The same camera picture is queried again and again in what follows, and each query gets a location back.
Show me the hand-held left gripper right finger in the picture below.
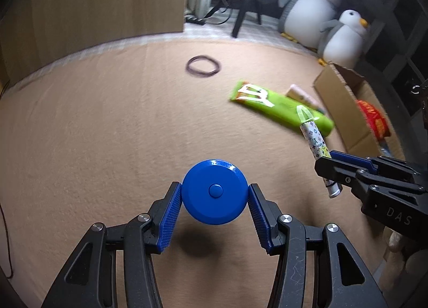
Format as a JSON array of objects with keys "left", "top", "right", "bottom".
[{"left": 247, "top": 184, "right": 390, "bottom": 308}]

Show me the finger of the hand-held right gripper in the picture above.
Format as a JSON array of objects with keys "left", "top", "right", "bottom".
[
  {"left": 330, "top": 150, "right": 421, "bottom": 179},
  {"left": 315, "top": 156, "right": 428, "bottom": 195}
]

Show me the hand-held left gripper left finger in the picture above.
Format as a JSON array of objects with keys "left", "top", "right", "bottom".
[{"left": 41, "top": 181, "right": 184, "bottom": 308}]

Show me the patterned silver tube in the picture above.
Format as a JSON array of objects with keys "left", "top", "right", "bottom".
[{"left": 299, "top": 121, "right": 342, "bottom": 199}]

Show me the red drawstring bag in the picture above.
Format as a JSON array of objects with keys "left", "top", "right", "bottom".
[{"left": 355, "top": 100, "right": 392, "bottom": 139}]

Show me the blue round case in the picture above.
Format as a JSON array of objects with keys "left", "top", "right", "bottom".
[{"left": 182, "top": 159, "right": 250, "bottom": 226}]

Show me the cardboard box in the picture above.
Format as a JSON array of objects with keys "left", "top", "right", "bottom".
[{"left": 312, "top": 63, "right": 407, "bottom": 161}]

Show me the person's right hand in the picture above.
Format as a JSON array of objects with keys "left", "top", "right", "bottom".
[{"left": 387, "top": 231, "right": 407, "bottom": 256}]

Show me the green tube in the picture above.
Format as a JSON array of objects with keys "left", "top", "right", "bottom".
[{"left": 228, "top": 81, "right": 335, "bottom": 137}]

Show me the small beige tube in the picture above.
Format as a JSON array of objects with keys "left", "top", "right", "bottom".
[{"left": 286, "top": 84, "right": 323, "bottom": 111}]

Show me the small penguin plush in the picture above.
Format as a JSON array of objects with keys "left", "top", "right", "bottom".
[{"left": 317, "top": 10, "right": 371, "bottom": 68}]

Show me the black shelf unit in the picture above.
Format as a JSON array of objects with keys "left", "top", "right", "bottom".
[{"left": 354, "top": 0, "right": 428, "bottom": 118}]

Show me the large penguin plush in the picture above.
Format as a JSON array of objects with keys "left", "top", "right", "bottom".
[{"left": 278, "top": 0, "right": 342, "bottom": 52}]

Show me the wooden cabinet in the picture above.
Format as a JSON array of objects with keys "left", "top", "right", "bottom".
[{"left": 0, "top": 0, "right": 194, "bottom": 84}]

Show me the brown hair tie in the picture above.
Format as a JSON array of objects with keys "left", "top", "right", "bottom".
[{"left": 186, "top": 55, "right": 221, "bottom": 78}]

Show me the thin dark cable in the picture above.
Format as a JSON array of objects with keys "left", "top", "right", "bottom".
[{"left": 0, "top": 84, "right": 14, "bottom": 278}]

